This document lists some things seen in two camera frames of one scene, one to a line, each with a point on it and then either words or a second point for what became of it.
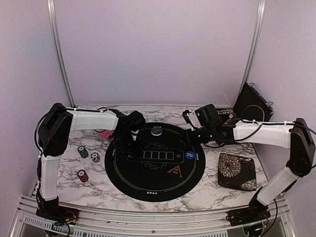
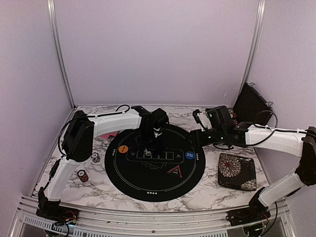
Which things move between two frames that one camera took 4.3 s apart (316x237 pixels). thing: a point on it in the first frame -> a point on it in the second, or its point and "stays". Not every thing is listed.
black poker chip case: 251,105 stays
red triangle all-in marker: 176,171 stays
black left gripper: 136,150 -> 157,147
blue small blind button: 190,155 stays
